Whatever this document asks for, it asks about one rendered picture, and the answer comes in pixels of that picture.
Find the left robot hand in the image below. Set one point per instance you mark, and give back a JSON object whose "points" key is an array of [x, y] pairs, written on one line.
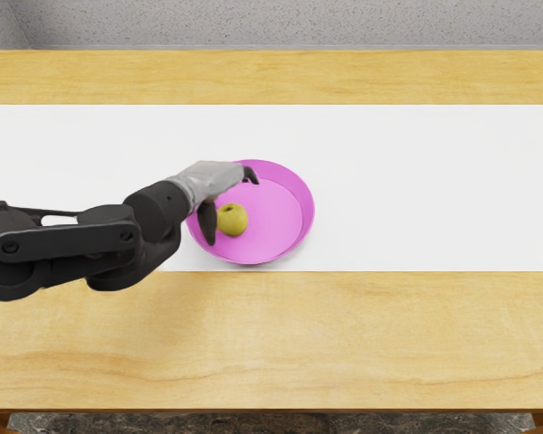
{"points": [[208, 181]]}

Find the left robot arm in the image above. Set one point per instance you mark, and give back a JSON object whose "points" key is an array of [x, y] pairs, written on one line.
{"points": [[95, 235]]}

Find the pink plate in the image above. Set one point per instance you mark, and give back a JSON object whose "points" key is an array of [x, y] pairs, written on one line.
{"points": [[271, 212]]}

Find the yellow-green apple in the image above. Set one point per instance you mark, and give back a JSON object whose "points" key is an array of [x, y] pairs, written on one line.
{"points": [[232, 219]]}

